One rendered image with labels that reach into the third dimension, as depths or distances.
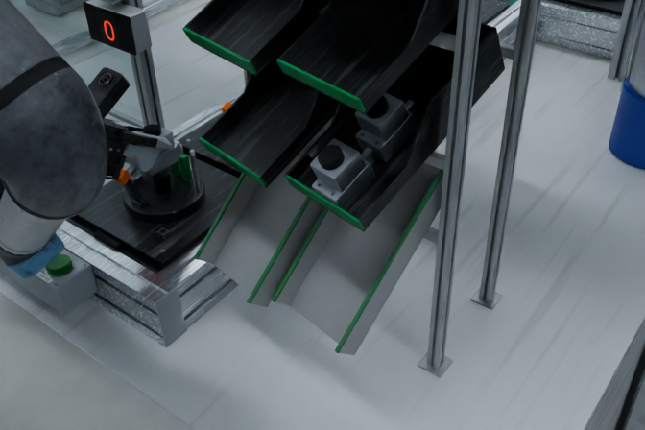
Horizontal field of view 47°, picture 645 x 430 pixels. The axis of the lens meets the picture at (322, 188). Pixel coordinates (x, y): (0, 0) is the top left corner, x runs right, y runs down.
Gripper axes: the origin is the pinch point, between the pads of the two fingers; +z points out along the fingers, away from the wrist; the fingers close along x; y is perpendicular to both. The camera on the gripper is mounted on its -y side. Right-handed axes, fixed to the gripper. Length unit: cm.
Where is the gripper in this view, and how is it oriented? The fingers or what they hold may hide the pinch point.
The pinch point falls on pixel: (155, 135)
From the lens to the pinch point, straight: 125.1
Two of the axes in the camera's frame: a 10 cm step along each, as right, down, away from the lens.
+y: -3.3, 9.4, 1.2
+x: 7.9, 3.4, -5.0
